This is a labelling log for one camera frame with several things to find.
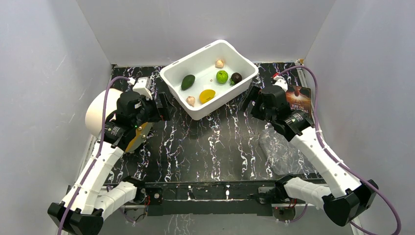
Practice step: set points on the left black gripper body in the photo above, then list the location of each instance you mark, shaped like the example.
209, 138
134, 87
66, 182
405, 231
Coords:
149, 112

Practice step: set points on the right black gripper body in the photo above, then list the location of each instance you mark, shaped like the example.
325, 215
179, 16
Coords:
254, 101

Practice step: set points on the dark purple mangosteen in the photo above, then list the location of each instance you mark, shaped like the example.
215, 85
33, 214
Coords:
235, 78

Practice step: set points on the garlic bulb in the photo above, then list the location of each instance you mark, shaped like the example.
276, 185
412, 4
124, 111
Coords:
219, 64
191, 101

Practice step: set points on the green avocado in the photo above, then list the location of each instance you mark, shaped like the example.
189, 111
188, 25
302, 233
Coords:
187, 82

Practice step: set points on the white plastic bin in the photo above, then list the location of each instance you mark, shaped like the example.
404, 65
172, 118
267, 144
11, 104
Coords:
201, 64

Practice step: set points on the clear orange-zip bag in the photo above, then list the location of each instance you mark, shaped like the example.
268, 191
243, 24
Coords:
283, 157

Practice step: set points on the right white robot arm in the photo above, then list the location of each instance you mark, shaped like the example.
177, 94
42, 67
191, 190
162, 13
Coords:
344, 197

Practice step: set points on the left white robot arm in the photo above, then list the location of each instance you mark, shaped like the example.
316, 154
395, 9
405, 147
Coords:
83, 210

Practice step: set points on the dark cover book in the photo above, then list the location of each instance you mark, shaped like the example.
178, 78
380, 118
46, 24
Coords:
299, 98

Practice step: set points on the green wrinkled fruit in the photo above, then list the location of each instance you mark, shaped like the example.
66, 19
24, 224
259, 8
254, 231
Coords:
222, 77

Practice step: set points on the cream orange cylinder appliance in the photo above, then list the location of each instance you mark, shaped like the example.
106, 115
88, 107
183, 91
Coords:
100, 118

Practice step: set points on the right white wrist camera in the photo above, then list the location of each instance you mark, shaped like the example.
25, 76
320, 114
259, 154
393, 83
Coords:
280, 81

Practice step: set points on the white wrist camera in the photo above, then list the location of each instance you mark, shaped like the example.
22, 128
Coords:
142, 86
280, 81

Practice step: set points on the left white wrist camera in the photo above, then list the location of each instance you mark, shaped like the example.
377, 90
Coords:
142, 86

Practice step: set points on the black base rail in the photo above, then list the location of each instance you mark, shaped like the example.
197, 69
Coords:
223, 197

